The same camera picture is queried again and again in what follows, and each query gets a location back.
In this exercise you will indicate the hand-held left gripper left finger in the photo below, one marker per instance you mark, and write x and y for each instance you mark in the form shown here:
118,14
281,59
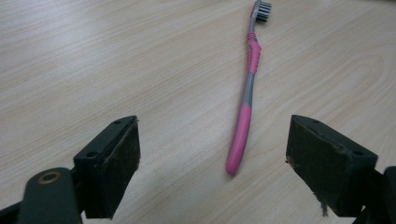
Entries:
106,174

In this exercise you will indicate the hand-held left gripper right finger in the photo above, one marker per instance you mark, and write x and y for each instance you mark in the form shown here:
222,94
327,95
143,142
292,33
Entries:
330,168

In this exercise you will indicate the pink and grey toothbrush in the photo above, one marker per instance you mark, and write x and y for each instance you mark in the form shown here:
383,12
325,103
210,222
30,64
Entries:
243,130

